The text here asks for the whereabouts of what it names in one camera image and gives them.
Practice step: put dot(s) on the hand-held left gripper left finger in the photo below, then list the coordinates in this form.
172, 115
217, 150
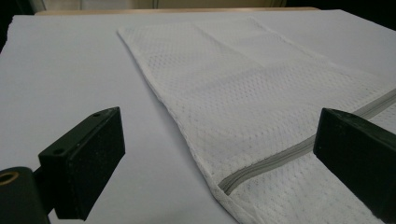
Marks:
84, 165

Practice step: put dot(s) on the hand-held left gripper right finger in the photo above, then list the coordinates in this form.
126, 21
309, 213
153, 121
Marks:
358, 155

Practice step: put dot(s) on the white mesh laundry bag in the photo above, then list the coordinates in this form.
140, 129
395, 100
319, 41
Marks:
243, 109

